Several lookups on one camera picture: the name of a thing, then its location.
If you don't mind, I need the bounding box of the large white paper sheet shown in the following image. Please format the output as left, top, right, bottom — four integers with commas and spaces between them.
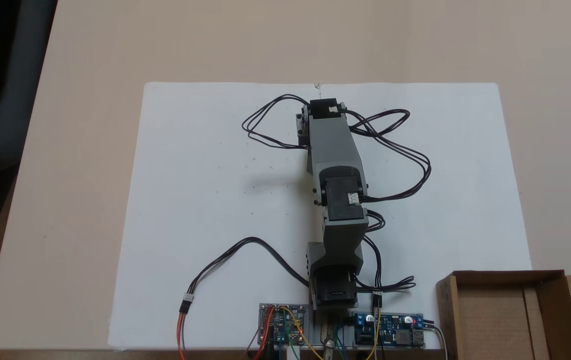
108, 81, 534, 351

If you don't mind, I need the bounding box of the small motor controller board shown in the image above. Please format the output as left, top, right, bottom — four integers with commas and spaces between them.
258, 303, 310, 346

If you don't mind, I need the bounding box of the metal table clamp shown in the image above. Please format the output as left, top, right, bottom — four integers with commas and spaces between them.
321, 324, 337, 360

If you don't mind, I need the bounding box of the blue power converter board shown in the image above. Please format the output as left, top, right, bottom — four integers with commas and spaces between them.
353, 312, 426, 348

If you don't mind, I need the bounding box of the brown cardboard box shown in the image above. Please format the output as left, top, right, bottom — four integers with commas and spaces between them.
435, 270, 571, 360

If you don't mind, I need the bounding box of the dark office chair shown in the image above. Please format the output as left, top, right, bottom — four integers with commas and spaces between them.
0, 0, 59, 313

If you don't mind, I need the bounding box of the black motor cable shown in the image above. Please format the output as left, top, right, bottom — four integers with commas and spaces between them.
241, 93, 311, 150
353, 210, 417, 308
345, 108, 432, 202

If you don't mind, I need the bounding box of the long black extension cable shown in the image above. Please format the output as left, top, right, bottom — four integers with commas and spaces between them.
184, 236, 311, 307

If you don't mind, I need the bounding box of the yellow wire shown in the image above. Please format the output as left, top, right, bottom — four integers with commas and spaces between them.
281, 306, 324, 360

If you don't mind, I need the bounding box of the white cable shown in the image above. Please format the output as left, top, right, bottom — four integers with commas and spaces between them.
424, 322, 449, 360

